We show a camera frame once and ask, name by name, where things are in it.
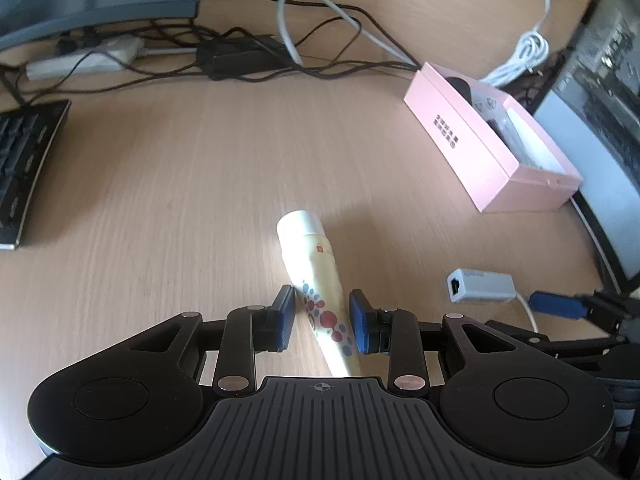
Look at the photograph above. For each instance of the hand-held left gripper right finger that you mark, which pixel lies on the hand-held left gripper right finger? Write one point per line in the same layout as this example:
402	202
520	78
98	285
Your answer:
360	322

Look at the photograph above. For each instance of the white ethernet adapter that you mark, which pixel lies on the white ethernet adapter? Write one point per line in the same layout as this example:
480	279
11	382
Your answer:
477	286

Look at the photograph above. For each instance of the cream tube with coloured dots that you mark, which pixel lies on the cream tube with coloured dots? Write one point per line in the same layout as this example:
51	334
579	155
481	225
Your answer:
317	280

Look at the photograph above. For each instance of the black keyboard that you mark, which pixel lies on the black keyboard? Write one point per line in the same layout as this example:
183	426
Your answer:
22	165

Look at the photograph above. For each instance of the pink cardboard box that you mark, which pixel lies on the pink cardboard box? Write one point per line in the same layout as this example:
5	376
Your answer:
480	155

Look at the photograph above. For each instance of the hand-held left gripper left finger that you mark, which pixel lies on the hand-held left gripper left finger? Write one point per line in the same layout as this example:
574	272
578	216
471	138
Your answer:
284	317

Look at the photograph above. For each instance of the white power strip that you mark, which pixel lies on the white power strip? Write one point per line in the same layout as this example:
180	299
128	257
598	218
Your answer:
75	60

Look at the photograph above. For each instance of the black power adapter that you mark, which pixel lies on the black power adapter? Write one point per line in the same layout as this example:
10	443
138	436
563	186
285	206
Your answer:
240	57

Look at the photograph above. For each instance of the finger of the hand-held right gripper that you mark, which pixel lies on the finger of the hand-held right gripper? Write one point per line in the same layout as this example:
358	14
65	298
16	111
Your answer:
557	304
550	345

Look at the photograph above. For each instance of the curved monitor with white back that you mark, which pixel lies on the curved monitor with white back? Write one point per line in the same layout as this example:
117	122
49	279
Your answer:
595	135

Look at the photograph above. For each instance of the black round object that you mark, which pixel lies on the black round object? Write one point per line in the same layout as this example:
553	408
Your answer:
460	89

